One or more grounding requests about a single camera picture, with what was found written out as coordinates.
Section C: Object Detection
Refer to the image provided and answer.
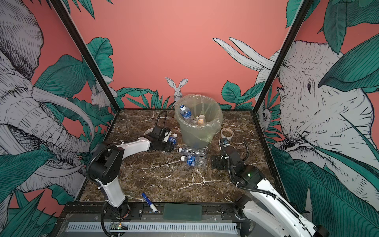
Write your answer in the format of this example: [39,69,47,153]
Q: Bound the black frame post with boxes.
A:
[252,0,314,113]
[50,0,121,113]

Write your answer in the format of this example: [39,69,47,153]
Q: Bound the black right frame post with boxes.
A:
[252,0,314,113]

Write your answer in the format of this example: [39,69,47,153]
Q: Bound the blue label mineral water bottle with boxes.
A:
[179,105,194,123]

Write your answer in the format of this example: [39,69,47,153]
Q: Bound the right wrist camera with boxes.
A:
[219,138,230,148]

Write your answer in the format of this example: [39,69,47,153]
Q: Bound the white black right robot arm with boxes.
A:
[219,138,330,237]

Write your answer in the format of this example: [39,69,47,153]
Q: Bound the green plastic bin liner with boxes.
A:
[174,94,224,144]

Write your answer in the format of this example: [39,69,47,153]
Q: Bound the blue cap bottle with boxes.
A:
[168,133,178,146]

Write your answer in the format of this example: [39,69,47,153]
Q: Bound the white round alarm clock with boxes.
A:
[144,128,153,135]

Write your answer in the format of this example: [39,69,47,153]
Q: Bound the blue white marker pen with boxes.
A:
[141,193,158,213]

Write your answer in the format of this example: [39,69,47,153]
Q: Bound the grey mesh waste bin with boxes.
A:
[174,95,223,149]

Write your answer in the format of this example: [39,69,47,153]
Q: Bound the yellow white label tea bottle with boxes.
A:
[196,115,206,126]

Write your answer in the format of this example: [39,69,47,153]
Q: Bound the clear unlabelled bottle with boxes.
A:
[178,147,207,158]

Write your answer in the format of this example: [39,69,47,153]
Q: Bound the black left frame post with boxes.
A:
[50,0,121,113]

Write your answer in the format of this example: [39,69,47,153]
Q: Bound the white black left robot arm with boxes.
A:
[86,126,177,219]

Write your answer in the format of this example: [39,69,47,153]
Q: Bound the Pocari Sweat blue label bottle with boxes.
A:
[181,155,207,168]

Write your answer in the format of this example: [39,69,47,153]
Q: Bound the white slotted cable duct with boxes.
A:
[65,222,239,235]

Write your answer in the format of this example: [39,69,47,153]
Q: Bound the green rectangular pad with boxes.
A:
[163,203,202,221]

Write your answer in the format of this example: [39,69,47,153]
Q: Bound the white adhesive tape roll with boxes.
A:
[220,127,234,141]

